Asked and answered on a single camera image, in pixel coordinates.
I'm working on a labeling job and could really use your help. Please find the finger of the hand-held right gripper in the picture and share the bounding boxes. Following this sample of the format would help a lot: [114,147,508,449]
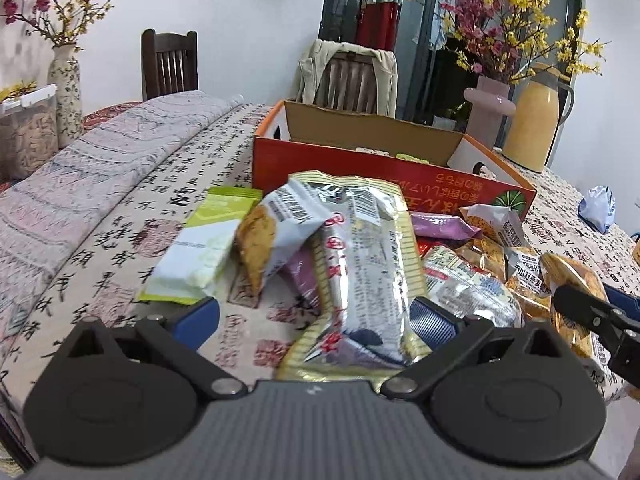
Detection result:
[551,284,640,386]
[602,283,640,321]

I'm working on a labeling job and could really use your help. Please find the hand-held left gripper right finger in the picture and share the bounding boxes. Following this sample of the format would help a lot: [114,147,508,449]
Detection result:
[380,296,572,403]

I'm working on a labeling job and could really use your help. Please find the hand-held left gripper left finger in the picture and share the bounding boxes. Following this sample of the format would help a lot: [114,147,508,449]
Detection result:
[62,297,248,402]

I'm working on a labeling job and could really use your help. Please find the silver yellow-bordered snack packet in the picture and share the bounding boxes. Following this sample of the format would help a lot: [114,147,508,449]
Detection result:
[276,171,433,382]

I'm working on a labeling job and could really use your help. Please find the orange cardboard box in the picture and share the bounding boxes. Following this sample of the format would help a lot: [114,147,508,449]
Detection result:
[252,100,537,223]

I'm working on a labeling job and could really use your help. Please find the red snack packet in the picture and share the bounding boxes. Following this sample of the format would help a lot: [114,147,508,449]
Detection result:
[416,239,453,261]

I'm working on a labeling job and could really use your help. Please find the blue plastic bag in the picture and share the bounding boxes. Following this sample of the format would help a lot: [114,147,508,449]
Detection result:
[578,186,617,235]

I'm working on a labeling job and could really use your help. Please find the purple snack packet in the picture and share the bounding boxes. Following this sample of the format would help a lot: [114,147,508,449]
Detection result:
[410,211,483,242]
[282,247,328,313]

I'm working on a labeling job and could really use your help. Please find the folded grey patterned blanket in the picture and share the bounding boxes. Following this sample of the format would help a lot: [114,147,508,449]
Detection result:
[0,89,246,341]

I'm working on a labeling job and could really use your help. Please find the yellow thermos jug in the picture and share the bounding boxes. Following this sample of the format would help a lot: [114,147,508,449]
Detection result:
[502,62,576,174]

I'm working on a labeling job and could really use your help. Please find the pink glass vase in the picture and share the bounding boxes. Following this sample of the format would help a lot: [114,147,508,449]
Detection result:
[463,76,516,149]

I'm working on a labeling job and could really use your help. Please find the red patterned cloth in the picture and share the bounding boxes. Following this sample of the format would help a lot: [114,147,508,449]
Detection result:
[81,101,151,133]

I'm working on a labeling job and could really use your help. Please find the clear plastic storage container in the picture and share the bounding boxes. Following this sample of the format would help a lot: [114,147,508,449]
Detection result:
[0,84,60,181]

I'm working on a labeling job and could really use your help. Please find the dark wooden chair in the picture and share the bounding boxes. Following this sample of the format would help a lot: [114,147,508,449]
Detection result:
[141,29,199,102]

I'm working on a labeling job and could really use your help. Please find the wooden chair with slats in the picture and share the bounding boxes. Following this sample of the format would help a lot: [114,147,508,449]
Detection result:
[320,52,387,116]

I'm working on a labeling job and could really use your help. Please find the patterned ceramic vase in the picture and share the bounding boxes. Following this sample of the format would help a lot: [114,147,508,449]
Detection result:
[48,44,84,149]

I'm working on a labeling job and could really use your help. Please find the chair with beige jacket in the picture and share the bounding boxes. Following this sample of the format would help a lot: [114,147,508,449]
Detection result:
[295,39,399,118]

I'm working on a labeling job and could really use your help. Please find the pink and yellow flower bouquet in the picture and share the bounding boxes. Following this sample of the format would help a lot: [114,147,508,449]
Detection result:
[400,0,612,86]

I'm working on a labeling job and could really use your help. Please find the red and blue hanging costume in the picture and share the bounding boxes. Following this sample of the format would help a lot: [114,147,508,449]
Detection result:
[356,0,404,54]

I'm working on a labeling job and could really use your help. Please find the hanging light clothes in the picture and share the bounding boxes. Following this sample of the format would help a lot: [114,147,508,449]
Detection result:
[427,0,453,52]

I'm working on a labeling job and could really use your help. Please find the yellow blossom branches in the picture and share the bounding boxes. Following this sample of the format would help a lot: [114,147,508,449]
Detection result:
[10,0,142,53]

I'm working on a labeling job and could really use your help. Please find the dark framed glass door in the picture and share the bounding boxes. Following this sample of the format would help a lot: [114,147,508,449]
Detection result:
[320,0,586,128]

